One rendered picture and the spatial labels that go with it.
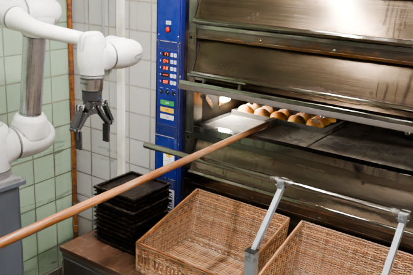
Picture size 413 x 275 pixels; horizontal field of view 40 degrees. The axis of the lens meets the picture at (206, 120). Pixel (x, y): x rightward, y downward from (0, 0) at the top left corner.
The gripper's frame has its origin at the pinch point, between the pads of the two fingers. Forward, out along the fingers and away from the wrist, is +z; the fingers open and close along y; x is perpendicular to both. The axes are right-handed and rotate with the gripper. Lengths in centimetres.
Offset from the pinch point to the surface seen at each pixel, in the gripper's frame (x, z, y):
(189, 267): 21, 60, -36
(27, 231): 19, 14, 44
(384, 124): 85, -9, -72
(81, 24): -97, -31, -81
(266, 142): 27, 14, -85
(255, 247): 56, 36, -30
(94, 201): 18.5, 13.2, 16.4
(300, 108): 50, -10, -71
